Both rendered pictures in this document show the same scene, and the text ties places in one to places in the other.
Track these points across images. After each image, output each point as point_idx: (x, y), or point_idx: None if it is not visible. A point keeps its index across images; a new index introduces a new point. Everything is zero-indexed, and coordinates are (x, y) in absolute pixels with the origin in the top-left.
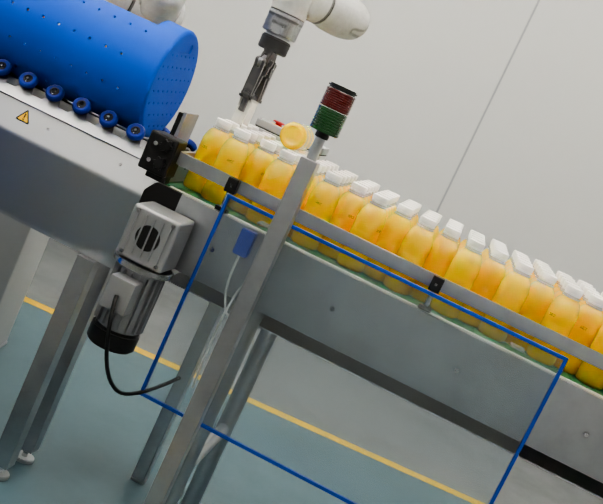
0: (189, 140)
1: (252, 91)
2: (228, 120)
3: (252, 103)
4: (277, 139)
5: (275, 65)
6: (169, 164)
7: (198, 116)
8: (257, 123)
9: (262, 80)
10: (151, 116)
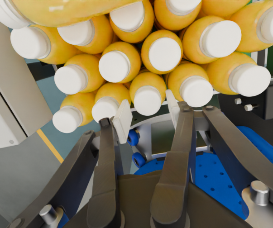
0: (136, 140)
1: (214, 113)
2: (211, 96)
3: (122, 125)
4: (8, 94)
5: (87, 214)
6: None
7: (153, 153)
8: (24, 136)
9: (117, 162)
10: (203, 163)
